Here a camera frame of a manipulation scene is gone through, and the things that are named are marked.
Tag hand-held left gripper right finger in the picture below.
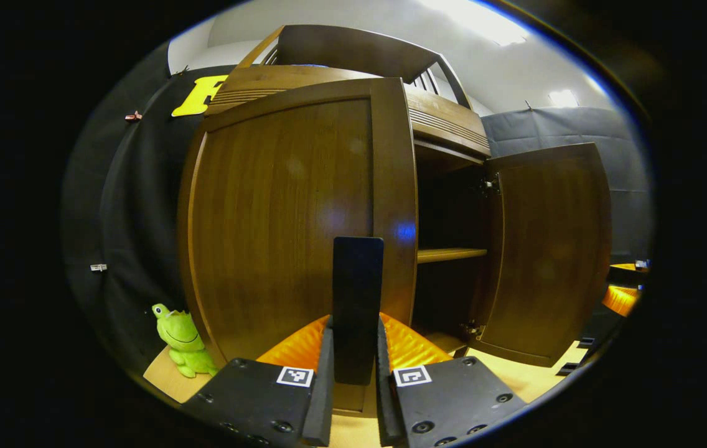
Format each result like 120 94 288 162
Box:
375 312 528 448

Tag black backdrop cloth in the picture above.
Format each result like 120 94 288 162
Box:
61 40 653 374

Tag wooden double-door shoe cabinet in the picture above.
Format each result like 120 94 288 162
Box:
204 25 492 362

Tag large ceiling light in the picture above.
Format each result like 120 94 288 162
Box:
418 0 529 46

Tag green frog plush toy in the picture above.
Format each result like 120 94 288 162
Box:
151 302 219 379

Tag wooden cabinet door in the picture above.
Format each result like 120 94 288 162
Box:
469 142 613 368
177 77 419 418

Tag small ceiling light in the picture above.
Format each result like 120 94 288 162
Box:
547 88 579 108

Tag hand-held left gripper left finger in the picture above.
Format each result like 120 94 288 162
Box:
179 314 335 448

